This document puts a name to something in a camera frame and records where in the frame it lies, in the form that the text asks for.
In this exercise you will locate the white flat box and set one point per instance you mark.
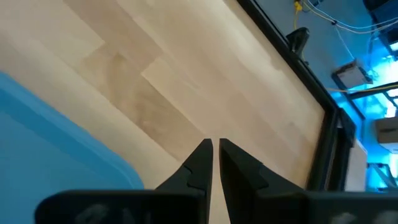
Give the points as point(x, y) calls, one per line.
point(351, 74)

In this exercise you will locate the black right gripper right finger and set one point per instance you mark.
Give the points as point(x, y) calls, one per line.
point(239, 177)

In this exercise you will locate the black clamp mount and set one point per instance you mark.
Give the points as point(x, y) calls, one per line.
point(298, 39)

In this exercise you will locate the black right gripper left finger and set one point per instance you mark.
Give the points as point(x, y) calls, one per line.
point(196, 174)

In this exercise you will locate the cardboard box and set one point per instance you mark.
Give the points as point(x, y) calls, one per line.
point(387, 132)

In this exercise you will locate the black table frame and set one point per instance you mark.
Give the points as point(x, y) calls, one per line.
point(326, 133)

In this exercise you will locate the white panel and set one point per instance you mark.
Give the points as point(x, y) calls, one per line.
point(356, 168)

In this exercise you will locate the blue plastic tray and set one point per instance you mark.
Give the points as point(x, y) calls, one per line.
point(46, 161)

